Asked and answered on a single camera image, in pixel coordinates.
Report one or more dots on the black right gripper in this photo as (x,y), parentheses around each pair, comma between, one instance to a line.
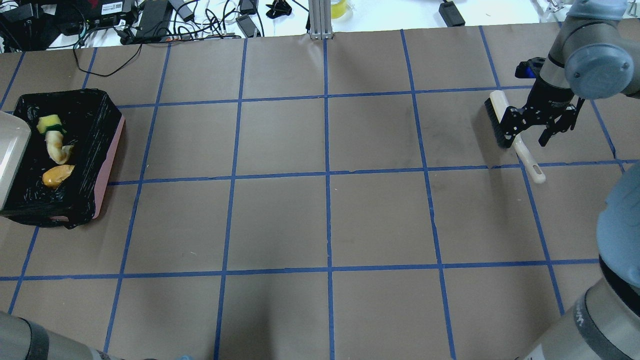
(551,97)

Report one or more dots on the beige hand brush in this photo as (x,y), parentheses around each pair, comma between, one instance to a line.
(507,118)

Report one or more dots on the beige plastic dustpan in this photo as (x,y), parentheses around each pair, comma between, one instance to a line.
(14,138)

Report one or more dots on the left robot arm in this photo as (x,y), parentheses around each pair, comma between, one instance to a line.
(22,339)

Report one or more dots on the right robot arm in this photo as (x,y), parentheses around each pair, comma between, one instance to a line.
(589,60)

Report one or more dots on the pink bin with black bag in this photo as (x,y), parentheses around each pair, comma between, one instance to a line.
(93,124)

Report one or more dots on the yellow tape roll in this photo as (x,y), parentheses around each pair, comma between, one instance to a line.
(340,9)

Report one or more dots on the toy bread croissant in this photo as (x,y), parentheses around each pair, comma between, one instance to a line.
(57,151)

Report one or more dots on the yellow green sponge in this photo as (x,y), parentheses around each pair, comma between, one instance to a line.
(50,123)

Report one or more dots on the yellow potato toy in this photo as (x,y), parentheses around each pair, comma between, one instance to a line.
(53,177)

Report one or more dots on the aluminium frame post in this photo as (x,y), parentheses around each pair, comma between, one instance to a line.
(320,20)

